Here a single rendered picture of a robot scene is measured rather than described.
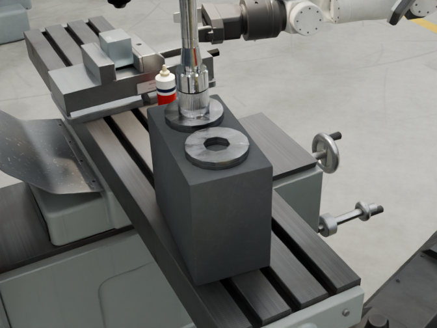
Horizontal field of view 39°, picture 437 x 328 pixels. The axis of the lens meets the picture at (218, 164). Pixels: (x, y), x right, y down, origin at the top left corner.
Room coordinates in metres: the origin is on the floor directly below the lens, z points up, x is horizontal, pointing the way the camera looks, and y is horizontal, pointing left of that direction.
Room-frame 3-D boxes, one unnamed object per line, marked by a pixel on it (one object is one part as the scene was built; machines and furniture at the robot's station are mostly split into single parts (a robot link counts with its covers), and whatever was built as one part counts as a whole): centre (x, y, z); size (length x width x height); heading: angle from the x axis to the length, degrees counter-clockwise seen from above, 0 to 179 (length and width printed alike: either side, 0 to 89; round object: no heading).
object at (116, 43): (1.24, 0.21, 1.07); 0.06 x 0.05 x 0.06; 27
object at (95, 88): (1.25, 0.18, 1.01); 0.35 x 0.15 x 0.11; 117
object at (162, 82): (1.15, 0.10, 1.01); 0.04 x 0.04 x 0.11
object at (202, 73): (0.81, 0.03, 1.22); 0.05 x 0.05 x 0.01
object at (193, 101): (0.81, 0.03, 1.19); 0.05 x 0.05 x 0.06
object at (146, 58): (1.26, 0.16, 1.05); 0.12 x 0.06 x 0.04; 27
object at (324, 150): (1.40, -0.26, 0.66); 0.16 x 0.12 x 0.12; 116
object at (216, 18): (1.23, -0.04, 1.13); 0.13 x 0.12 x 0.10; 11
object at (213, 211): (0.76, 0.02, 1.06); 0.22 x 0.12 x 0.20; 19
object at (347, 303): (1.14, 0.16, 0.92); 1.24 x 0.23 x 0.08; 26
